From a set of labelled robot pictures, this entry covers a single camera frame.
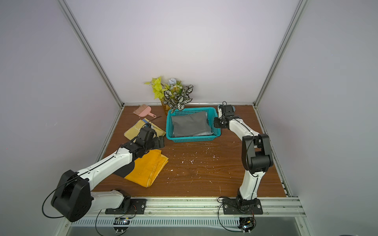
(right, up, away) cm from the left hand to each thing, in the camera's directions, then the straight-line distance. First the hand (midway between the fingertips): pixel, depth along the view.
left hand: (159, 139), depth 87 cm
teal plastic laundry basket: (+34, +16, +17) cm, 42 cm away
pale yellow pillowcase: (-23, +2, +14) cm, 27 cm away
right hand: (+38, +12, +10) cm, 41 cm away
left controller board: (-16, -41, -15) cm, 46 cm away
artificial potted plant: (+8, +27, +6) cm, 29 cm away
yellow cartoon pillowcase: (-8, -18, -4) cm, 20 cm away
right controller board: (+47, -39, -17) cm, 63 cm away
